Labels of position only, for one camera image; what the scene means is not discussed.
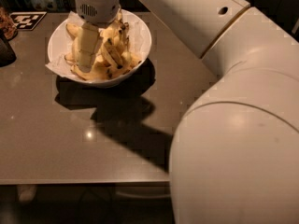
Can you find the yellow banana at back left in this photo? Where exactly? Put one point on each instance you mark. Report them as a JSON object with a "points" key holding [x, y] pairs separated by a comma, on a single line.
{"points": [[72, 29]]}

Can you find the brown patterned jar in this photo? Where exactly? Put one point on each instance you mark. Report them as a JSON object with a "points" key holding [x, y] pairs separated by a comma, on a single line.
{"points": [[7, 25]]}

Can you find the dark container at left edge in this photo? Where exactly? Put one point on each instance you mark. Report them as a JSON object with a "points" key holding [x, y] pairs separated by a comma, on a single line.
{"points": [[7, 54]]}

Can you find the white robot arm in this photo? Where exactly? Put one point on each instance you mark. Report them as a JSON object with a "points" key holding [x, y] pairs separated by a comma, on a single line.
{"points": [[234, 158]]}

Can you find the yellow banana bunch right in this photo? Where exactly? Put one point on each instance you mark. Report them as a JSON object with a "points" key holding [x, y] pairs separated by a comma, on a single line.
{"points": [[117, 31]]}

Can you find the white ceramic bowl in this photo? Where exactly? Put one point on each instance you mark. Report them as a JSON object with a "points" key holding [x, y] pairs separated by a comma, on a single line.
{"points": [[59, 42]]}

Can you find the spotted yellow banana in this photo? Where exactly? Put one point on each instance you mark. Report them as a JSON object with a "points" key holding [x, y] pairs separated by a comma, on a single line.
{"points": [[111, 54]]}

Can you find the large curved yellow banana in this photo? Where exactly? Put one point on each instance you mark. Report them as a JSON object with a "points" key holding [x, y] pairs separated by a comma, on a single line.
{"points": [[75, 51]]}

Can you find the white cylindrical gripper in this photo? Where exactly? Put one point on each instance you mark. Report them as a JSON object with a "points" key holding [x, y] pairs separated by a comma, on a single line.
{"points": [[99, 9]]}

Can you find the black white fiducial marker card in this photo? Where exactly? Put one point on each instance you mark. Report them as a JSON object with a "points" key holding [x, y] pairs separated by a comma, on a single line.
{"points": [[27, 21]]}

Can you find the yellow banana at bowl front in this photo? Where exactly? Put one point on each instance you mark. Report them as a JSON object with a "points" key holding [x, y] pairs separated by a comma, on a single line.
{"points": [[97, 72]]}

